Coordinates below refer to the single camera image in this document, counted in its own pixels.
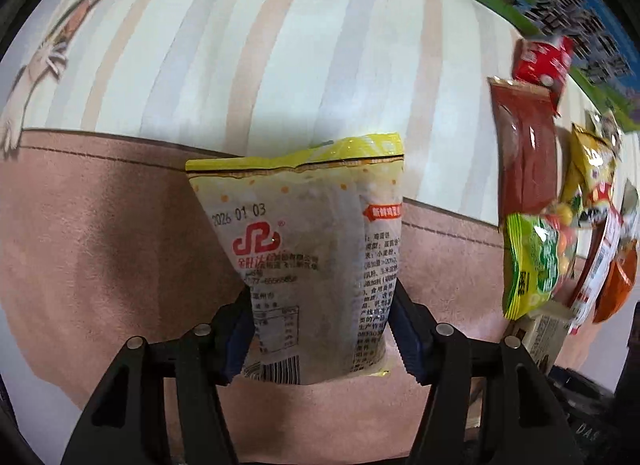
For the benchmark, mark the yellow white snack packet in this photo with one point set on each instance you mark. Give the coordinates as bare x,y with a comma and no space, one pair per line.
305,225

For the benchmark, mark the striped blanket with pink border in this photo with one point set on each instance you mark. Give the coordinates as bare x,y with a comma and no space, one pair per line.
300,45

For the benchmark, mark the dark red snack packet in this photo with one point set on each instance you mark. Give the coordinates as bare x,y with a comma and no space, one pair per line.
530,160

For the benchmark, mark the red white snack packet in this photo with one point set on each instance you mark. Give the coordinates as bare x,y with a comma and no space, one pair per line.
597,270

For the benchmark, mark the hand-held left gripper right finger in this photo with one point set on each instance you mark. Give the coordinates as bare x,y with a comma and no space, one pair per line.
411,345

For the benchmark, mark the grey snack packet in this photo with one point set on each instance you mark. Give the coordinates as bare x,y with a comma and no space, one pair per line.
607,127

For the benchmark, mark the green snack packet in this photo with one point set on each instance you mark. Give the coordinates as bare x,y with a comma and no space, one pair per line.
531,265

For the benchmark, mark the yellow patterned snack packet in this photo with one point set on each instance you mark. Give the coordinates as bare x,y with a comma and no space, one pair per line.
592,165

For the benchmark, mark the orange snack packet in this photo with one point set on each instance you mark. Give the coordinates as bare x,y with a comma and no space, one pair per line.
620,282

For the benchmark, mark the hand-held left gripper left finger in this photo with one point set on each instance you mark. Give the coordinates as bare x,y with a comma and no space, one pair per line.
234,342

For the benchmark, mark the small red snack packet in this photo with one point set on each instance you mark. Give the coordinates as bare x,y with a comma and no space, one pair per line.
542,62

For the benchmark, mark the beige snack packet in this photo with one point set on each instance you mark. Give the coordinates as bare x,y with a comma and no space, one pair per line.
546,334

